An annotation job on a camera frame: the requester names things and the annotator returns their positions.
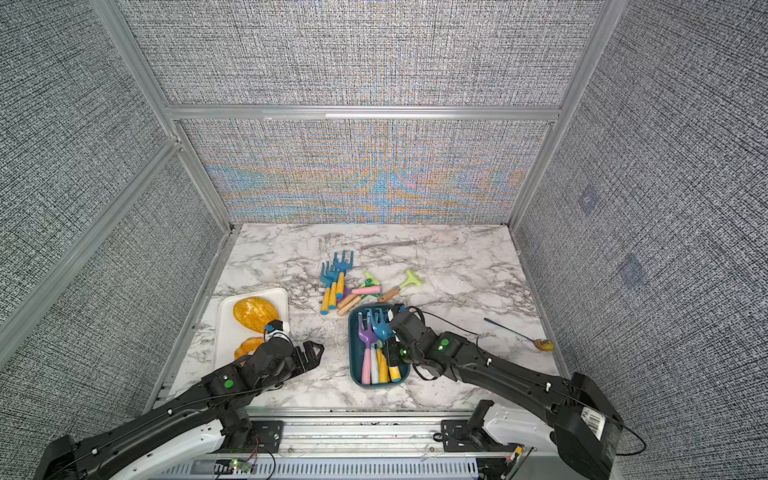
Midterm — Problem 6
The light blue rake white handle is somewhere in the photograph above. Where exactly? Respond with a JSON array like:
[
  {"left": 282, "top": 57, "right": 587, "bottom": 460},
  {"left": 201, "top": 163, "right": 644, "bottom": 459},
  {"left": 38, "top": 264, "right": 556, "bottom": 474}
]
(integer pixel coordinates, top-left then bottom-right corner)
[{"left": 367, "top": 345, "right": 380, "bottom": 385}]

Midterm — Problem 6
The purple rake pink handle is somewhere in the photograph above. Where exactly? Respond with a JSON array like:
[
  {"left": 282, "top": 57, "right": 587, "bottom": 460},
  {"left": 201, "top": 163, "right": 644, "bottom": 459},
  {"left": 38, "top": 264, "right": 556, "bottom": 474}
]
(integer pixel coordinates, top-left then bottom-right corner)
[{"left": 358, "top": 312, "right": 377, "bottom": 385}]

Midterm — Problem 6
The teal plastic storage box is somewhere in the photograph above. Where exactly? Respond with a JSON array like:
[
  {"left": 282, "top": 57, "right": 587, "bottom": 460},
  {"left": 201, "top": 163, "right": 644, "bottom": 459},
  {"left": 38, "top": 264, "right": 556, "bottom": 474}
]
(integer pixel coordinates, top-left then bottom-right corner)
[{"left": 348, "top": 303, "right": 410, "bottom": 390}]

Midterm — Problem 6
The light green tool wooden handle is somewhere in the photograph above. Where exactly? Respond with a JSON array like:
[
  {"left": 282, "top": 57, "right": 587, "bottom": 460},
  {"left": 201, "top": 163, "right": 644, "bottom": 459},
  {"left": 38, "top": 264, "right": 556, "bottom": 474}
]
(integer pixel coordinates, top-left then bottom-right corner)
[{"left": 378, "top": 269, "right": 423, "bottom": 303}]

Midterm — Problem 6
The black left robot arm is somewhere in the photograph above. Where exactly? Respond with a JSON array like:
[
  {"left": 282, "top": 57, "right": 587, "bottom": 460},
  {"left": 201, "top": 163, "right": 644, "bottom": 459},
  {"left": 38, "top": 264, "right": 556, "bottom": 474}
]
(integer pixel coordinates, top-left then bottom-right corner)
[{"left": 34, "top": 330, "right": 325, "bottom": 479}]

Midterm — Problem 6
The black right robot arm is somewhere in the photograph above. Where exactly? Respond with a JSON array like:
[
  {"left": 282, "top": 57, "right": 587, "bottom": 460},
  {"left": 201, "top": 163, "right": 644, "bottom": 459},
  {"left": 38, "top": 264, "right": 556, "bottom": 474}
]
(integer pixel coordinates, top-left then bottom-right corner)
[{"left": 390, "top": 304, "right": 624, "bottom": 479}]

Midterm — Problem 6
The oval yellow bread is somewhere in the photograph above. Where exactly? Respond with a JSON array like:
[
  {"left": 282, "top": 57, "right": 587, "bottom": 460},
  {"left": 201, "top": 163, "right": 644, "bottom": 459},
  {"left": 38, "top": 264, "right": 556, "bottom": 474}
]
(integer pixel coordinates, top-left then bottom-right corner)
[{"left": 233, "top": 297, "right": 280, "bottom": 333}]

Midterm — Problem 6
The white rectangular tray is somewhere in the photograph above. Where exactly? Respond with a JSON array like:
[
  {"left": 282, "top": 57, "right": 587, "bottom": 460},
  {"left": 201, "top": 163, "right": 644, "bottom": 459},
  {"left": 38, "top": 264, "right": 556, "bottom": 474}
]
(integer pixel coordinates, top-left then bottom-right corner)
[{"left": 213, "top": 288, "right": 291, "bottom": 369}]

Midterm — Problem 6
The small brush blue stick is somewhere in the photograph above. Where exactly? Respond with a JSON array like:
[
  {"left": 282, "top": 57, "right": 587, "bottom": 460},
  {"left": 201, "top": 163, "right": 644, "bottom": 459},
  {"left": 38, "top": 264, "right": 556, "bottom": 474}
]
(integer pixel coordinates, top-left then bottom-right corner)
[{"left": 484, "top": 318, "right": 555, "bottom": 352}]

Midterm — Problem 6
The ring shaped bread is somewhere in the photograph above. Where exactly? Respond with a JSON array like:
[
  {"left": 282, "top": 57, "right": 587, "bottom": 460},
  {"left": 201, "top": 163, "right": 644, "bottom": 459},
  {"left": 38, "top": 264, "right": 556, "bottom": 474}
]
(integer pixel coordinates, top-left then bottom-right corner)
[{"left": 234, "top": 337, "right": 264, "bottom": 360}]

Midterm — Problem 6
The green tool pink handle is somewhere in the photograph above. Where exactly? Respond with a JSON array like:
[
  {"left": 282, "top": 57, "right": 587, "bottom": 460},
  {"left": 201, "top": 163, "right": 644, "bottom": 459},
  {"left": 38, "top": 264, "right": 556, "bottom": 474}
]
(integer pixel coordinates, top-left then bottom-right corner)
[{"left": 351, "top": 271, "right": 382, "bottom": 297}]

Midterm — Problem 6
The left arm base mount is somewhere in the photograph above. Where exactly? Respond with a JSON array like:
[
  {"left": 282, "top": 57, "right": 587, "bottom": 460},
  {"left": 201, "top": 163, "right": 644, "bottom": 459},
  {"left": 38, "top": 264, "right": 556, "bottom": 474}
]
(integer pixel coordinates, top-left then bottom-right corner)
[{"left": 214, "top": 417, "right": 285, "bottom": 454}]

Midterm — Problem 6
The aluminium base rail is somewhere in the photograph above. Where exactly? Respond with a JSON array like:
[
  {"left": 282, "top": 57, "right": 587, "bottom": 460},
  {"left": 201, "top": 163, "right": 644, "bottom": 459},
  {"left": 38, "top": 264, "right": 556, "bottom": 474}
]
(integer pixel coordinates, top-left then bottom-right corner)
[{"left": 107, "top": 410, "right": 619, "bottom": 480}]

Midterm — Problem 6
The blue rake yellow handle back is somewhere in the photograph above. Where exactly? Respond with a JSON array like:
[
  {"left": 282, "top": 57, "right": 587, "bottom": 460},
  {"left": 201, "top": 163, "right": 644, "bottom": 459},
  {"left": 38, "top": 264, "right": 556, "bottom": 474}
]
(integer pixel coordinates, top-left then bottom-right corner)
[{"left": 333, "top": 250, "right": 354, "bottom": 300}]

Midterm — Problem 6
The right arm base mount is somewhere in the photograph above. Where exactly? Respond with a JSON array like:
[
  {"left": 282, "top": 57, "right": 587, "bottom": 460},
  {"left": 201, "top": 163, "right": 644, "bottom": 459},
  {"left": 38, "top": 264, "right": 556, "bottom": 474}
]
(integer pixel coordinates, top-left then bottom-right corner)
[{"left": 432, "top": 400, "right": 521, "bottom": 453}]

